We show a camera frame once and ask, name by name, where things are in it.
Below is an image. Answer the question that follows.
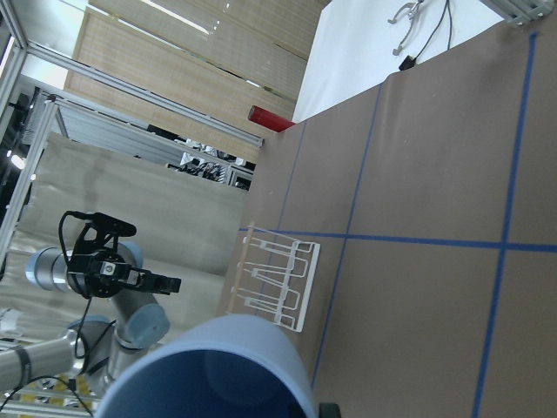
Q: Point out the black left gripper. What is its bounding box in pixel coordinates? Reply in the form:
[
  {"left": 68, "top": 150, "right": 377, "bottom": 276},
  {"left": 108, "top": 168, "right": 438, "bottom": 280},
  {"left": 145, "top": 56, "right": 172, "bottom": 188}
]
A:
[{"left": 67, "top": 247, "right": 181, "bottom": 299}]

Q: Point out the light blue plastic cup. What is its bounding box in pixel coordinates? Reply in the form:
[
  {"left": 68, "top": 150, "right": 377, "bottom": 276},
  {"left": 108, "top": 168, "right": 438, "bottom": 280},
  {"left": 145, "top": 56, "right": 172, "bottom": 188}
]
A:
[{"left": 96, "top": 314, "right": 319, "bottom": 417}]

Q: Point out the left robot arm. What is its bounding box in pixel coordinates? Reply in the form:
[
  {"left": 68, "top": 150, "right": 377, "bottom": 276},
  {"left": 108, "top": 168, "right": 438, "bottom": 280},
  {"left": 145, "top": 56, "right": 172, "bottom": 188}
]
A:
[{"left": 1, "top": 246, "right": 181, "bottom": 392}]

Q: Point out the red cylinder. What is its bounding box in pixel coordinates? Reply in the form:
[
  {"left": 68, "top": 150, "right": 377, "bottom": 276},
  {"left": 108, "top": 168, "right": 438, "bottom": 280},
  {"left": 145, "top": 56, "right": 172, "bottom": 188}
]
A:
[{"left": 248, "top": 105, "right": 295, "bottom": 132}]

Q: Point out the small black device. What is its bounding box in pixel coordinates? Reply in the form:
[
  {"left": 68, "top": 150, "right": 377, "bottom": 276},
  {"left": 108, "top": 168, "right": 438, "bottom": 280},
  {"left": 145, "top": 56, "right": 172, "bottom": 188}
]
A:
[{"left": 399, "top": 55, "right": 417, "bottom": 71}]

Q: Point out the metal stand with green clip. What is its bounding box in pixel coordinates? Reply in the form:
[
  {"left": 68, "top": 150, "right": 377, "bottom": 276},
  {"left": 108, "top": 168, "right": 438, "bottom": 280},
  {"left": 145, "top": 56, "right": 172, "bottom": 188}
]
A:
[{"left": 386, "top": 0, "right": 426, "bottom": 56}]

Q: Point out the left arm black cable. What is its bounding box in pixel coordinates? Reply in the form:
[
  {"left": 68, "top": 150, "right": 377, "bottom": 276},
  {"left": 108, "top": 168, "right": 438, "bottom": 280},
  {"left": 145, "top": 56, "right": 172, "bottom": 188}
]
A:
[{"left": 0, "top": 211, "right": 118, "bottom": 415}]

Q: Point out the white wire cup holder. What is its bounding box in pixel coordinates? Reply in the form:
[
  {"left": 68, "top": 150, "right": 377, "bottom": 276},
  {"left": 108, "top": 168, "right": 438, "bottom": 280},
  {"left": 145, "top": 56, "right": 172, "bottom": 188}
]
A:
[{"left": 225, "top": 224, "right": 320, "bottom": 333}]

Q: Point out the aluminium frame post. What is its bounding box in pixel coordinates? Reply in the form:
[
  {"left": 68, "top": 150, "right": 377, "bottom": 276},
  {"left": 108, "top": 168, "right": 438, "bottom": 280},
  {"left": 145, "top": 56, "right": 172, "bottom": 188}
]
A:
[{"left": 480, "top": 0, "right": 556, "bottom": 27}]

